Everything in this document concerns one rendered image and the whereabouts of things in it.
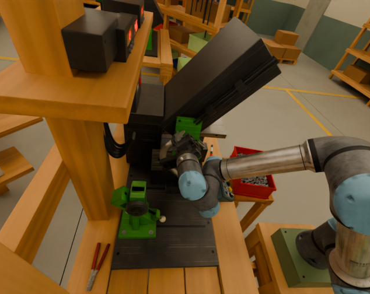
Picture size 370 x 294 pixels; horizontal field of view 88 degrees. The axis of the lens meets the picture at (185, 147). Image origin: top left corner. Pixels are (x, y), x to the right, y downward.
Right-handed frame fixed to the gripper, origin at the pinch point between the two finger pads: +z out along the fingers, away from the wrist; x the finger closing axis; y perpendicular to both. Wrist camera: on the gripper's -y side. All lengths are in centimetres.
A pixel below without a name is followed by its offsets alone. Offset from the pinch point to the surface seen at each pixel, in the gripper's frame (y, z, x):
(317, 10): 527, 700, -221
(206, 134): 9.9, 14.7, -14.0
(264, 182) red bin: 20, 10, -62
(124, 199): -22.1, -24.5, 4.2
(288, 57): 305, 536, -230
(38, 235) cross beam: -32, -41, 19
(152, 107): -2.3, 13.6, 14.8
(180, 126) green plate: 4.2, 2.6, 3.1
